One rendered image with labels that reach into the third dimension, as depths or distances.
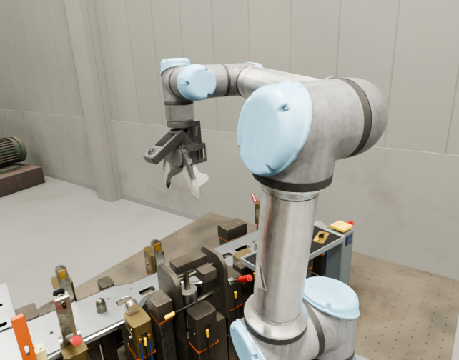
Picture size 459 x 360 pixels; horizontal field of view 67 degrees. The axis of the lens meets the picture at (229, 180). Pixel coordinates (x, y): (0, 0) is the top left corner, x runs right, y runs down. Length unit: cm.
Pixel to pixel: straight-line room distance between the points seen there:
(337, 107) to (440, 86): 233
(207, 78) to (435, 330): 138
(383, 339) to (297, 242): 114
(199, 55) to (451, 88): 218
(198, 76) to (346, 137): 40
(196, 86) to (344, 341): 59
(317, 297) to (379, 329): 97
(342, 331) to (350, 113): 44
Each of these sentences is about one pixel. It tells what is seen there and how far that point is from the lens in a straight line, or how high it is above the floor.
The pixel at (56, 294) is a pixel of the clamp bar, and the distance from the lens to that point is 107.
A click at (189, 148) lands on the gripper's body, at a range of 91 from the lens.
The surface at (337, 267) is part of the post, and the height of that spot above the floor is 100.
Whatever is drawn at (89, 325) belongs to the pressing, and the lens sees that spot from 127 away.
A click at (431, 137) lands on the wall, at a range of 283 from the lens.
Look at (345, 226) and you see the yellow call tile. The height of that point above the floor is 116.
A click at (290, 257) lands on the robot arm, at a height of 149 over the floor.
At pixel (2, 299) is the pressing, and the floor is 100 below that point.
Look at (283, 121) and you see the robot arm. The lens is 42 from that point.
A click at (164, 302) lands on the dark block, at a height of 112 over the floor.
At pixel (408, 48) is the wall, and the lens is 281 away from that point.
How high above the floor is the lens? 177
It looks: 19 degrees down
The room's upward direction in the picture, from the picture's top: 2 degrees counter-clockwise
